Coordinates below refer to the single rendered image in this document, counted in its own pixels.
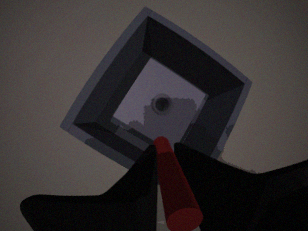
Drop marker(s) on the dark red peg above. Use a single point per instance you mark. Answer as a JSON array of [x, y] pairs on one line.
[[181, 209]]

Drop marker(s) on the grey plate with hole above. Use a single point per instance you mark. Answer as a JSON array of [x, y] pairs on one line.
[[179, 101]]

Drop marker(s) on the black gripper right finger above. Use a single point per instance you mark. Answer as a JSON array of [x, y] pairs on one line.
[[232, 199]]

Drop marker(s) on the dark grey open box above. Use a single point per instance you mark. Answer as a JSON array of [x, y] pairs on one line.
[[151, 35]]

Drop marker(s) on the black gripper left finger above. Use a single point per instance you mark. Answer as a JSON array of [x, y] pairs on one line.
[[129, 205]]

